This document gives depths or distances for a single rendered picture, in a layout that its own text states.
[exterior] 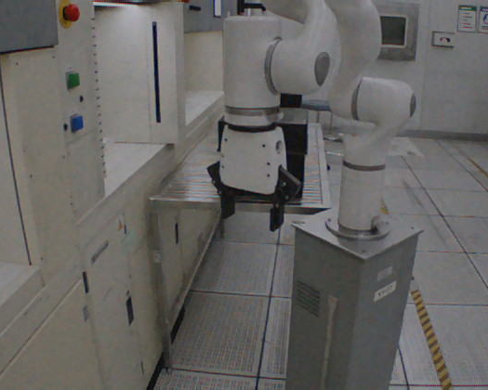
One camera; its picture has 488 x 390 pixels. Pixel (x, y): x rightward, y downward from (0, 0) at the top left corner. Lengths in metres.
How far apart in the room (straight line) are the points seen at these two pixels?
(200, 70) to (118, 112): 1.45
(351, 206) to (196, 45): 2.15
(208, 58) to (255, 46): 2.54
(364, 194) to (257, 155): 0.62
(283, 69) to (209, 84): 2.59
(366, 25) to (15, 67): 0.74
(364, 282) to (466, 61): 5.05
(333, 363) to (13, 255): 0.94
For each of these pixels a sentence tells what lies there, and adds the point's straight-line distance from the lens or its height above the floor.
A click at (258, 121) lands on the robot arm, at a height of 1.18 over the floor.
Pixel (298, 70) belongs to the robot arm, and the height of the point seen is 1.25.
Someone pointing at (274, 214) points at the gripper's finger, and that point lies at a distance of 0.72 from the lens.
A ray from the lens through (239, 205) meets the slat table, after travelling 1.49.
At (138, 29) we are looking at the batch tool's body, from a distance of 1.78.
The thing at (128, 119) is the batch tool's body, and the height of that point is 0.96.
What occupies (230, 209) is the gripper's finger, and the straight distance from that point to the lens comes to 0.78.
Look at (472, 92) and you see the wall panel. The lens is 6.18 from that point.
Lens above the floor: 1.31
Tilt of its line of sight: 21 degrees down
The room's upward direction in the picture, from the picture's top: straight up
